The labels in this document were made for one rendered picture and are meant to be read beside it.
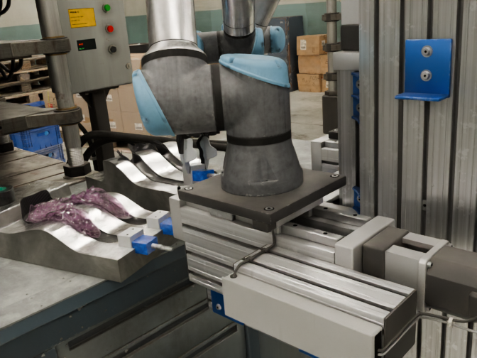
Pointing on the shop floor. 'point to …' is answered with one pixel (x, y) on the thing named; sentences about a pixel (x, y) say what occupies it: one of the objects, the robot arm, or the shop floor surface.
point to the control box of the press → (95, 59)
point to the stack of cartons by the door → (311, 63)
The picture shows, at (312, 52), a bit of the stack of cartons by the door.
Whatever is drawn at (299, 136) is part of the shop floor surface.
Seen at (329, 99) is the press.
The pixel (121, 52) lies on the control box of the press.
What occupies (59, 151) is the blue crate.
